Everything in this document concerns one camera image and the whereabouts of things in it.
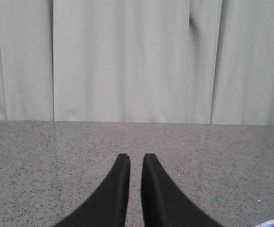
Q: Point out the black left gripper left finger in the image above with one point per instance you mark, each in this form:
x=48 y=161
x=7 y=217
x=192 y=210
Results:
x=107 y=206

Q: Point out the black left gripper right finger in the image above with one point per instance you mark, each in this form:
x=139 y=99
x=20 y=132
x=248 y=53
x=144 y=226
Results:
x=163 y=203

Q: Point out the grey-white curtain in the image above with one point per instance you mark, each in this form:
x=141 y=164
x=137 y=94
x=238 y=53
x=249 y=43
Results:
x=186 y=61

